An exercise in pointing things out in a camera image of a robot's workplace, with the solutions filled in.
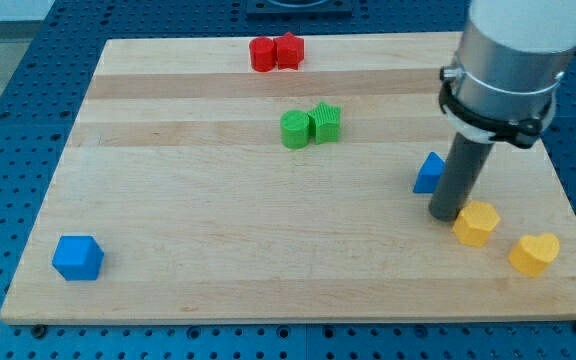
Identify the yellow hexagon block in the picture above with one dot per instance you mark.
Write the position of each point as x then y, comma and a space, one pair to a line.
475, 223

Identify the yellow heart block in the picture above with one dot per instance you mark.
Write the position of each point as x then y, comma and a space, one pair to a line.
532, 254

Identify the wooden board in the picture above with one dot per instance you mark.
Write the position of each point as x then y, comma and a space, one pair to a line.
176, 167

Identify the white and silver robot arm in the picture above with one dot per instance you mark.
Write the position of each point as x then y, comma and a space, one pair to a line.
501, 84

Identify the blue cube block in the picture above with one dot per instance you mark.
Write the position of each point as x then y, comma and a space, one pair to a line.
78, 258

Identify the blue triangle block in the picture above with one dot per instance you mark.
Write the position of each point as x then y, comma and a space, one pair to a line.
429, 174

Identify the green star block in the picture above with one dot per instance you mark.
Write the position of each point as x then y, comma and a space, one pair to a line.
325, 121

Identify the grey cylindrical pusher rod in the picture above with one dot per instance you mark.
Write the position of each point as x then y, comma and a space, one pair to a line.
463, 165

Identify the red cylinder block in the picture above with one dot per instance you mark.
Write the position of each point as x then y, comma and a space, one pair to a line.
262, 54

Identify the green cylinder block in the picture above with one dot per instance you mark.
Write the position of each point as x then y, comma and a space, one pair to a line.
295, 129

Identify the red star block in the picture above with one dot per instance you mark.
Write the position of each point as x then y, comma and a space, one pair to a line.
290, 51

